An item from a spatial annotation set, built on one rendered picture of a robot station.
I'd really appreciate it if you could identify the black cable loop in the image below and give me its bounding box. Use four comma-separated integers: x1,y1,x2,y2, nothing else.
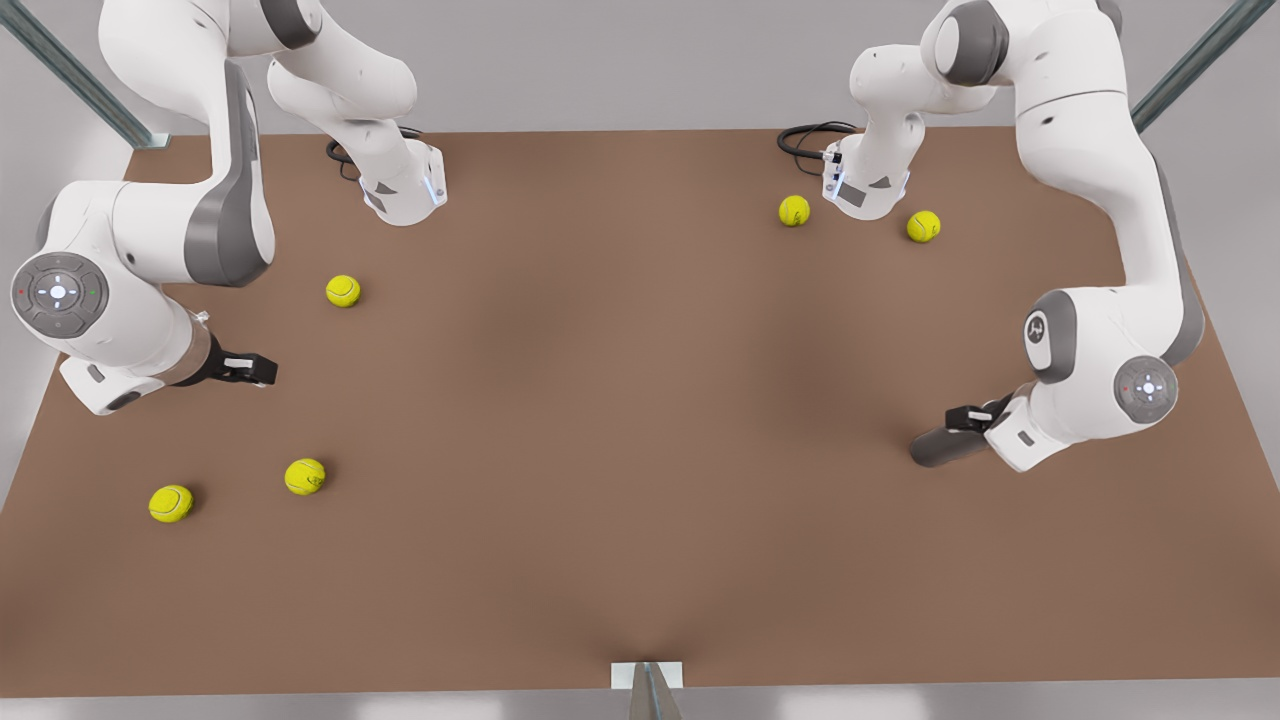
326,126,425,183
777,121,863,162

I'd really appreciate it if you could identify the dark grey tennis tube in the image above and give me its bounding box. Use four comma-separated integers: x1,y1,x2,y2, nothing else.
909,424,993,469

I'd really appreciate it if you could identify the silver frame post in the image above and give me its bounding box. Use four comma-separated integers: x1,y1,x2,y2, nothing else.
611,660,685,720
1131,0,1278,134
0,0,172,150

